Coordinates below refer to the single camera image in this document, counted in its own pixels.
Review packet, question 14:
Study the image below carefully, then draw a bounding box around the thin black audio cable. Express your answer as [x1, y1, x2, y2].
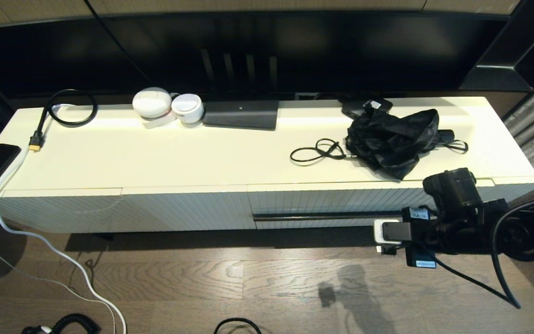
[289, 138, 358, 167]

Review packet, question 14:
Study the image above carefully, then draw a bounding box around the black wall shelf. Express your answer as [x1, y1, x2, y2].
[458, 0, 534, 92]

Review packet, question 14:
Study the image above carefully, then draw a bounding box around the coiled black cable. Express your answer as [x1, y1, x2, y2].
[20, 313, 102, 334]

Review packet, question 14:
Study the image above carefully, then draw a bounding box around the small white round device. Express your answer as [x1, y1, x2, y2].
[171, 93, 204, 124]

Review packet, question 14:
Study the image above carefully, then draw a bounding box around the black umbrella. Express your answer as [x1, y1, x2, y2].
[345, 108, 470, 180]

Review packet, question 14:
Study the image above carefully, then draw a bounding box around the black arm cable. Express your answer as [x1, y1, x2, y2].
[427, 194, 534, 310]

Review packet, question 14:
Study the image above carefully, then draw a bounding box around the cream TV cabinet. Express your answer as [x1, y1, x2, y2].
[0, 96, 534, 233]

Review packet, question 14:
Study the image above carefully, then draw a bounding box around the large white round device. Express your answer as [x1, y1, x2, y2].
[132, 87, 173, 118]

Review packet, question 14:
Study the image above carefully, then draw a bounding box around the black cable behind television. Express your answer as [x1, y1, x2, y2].
[84, 0, 154, 86]

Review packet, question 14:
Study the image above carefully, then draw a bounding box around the dark grey flat box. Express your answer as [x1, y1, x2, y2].
[202, 99, 280, 131]

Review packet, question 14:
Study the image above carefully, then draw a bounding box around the white drawer with dark handle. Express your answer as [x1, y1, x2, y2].
[248, 183, 496, 230]

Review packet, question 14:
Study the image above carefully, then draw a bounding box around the black HDMI cable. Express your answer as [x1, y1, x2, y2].
[28, 89, 98, 152]

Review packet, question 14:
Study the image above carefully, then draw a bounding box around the black television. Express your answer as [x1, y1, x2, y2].
[0, 12, 513, 100]

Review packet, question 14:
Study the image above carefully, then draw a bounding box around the black looped floor cable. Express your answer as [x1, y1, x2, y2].
[213, 317, 263, 334]

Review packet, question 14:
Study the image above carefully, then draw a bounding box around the thin white cable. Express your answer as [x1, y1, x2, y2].
[0, 227, 114, 334]

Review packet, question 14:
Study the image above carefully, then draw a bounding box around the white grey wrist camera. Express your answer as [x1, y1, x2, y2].
[373, 219, 412, 245]

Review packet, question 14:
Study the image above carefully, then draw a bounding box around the small black set-top box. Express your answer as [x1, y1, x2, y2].
[341, 96, 394, 120]

